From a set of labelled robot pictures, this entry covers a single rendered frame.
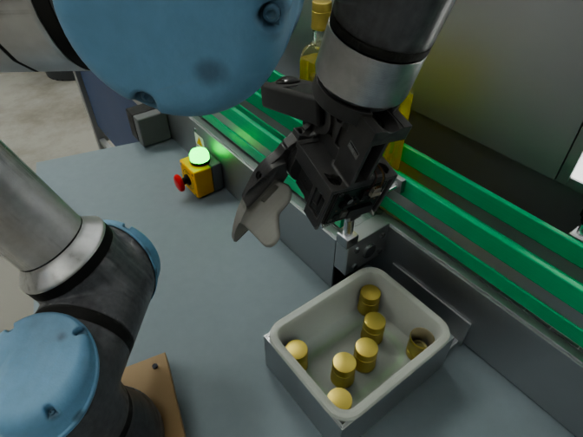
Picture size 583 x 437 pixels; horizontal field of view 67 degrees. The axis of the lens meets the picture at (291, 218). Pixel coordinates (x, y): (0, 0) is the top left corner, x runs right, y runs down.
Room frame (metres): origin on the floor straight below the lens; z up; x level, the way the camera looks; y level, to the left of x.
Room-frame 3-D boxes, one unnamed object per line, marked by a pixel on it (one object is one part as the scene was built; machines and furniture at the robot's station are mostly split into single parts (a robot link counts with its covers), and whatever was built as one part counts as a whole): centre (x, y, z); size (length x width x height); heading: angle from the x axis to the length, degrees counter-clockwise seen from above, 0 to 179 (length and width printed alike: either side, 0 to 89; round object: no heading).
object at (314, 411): (0.38, -0.12, 0.79); 0.27 x 0.17 x 0.08; 127
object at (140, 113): (1.04, 0.38, 0.79); 0.08 x 0.08 x 0.08; 37
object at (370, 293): (0.46, -0.13, 0.79); 0.04 x 0.04 x 0.04
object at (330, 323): (0.37, -0.10, 0.80); 0.22 x 0.17 x 0.09; 127
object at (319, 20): (0.80, -0.05, 1.14); 0.04 x 0.04 x 0.04
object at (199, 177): (0.82, 0.21, 0.79); 0.07 x 0.07 x 0.07; 37
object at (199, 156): (0.82, 0.20, 0.84); 0.05 x 0.05 x 0.03
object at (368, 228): (0.53, -0.12, 0.85); 0.09 x 0.04 x 0.07; 127
